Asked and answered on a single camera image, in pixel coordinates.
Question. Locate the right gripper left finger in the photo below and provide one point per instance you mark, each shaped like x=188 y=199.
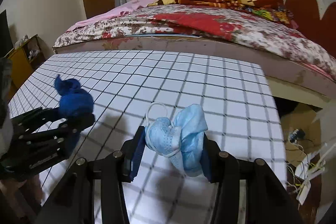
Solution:
x=72 y=200

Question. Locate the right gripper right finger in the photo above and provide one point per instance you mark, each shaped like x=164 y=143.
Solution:
x=266 y=200

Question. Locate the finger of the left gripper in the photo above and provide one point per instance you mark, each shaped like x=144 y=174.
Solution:
x=34 y=119
x=77 y=124

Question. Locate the dark blue cloth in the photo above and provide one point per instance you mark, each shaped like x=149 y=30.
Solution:
x=74 y=101

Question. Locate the light blue face mask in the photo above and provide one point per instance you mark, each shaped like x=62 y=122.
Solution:
x=179 y=140

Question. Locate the white wifi router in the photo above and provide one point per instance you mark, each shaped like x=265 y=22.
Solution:
x=307 y=171

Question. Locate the wooden side cabinet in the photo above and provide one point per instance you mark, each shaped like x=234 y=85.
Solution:
x=25 y=60

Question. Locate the cardboard box under bed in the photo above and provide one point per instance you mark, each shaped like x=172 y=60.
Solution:
x=302 y=133

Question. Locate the white grid tablecloth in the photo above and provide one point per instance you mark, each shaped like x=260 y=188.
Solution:
x=239 y=109

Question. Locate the pink bed sheet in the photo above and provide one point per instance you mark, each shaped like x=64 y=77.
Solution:
x=113 y=13

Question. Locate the bed with floral sheet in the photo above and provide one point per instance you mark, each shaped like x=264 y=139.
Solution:
x=283 y=53

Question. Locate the red patterned blanket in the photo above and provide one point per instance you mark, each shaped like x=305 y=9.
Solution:
x=271 y=10

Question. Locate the red wooden headboard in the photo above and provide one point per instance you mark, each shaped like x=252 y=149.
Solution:
x=319 y=29

